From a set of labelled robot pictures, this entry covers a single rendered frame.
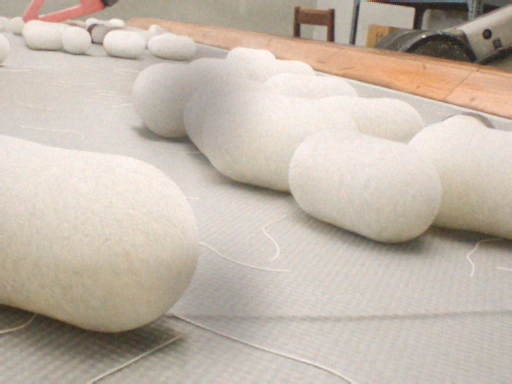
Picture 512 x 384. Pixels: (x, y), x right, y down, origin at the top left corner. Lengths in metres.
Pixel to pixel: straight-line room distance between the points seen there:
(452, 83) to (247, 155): 0.33
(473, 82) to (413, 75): 0.06
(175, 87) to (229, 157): 0.05
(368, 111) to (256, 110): 0.04
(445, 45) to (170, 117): 0.75
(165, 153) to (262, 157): 0.05
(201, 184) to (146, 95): 0.05
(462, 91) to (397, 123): 0.27
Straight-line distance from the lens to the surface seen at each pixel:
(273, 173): 0.15
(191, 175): 0.17
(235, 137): 0.15
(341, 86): 0.24
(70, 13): 0.72
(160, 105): 0.20
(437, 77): 0.49
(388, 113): 0.18
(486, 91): 0.44
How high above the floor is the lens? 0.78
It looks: 11 degrees down
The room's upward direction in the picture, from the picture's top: 6 degrees clockwise
